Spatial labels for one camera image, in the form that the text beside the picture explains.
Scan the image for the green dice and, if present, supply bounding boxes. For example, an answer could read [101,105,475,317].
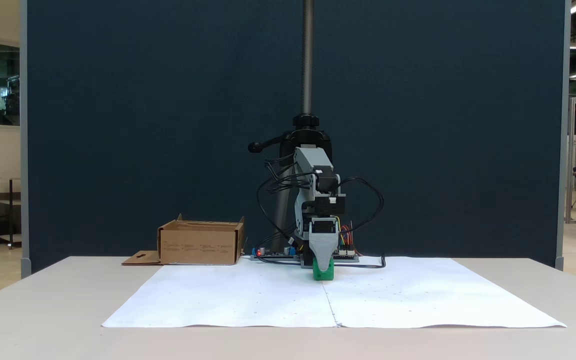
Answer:
[313,259,335,281]

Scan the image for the blue circuit board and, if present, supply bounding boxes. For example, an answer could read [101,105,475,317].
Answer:
[250,245,300,261]

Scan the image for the circuit board with coloured wires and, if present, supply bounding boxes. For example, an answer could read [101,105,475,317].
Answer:
[335,215,360,262]

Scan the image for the black cable on table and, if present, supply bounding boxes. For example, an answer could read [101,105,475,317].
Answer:
[335,255,387,270]

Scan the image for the brown cardboard box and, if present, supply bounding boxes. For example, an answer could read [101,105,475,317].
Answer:
[121,214,246,266]

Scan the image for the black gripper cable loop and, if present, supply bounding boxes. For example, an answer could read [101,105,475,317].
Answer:
[337,177,385,237]

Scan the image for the framed wall window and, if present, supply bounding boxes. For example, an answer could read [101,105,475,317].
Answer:
[0,37,21,132]

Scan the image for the white paper sheet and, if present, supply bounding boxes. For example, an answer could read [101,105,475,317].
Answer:
[320,256,567,329]
[102,262,339,329]

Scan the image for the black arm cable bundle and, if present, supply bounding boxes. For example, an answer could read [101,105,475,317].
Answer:
[256,155,315,242]

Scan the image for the dark blue partition panel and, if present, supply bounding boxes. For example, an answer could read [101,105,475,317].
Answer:
[20,0,569,279]

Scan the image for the black shelf cart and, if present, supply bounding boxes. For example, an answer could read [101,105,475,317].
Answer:
[0,177,23,250]

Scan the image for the black and grey camera stand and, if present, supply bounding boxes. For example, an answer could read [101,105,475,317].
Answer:
[247,0,335,253]

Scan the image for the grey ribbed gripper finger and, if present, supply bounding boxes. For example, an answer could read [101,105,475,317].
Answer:
[309,233,340,273]

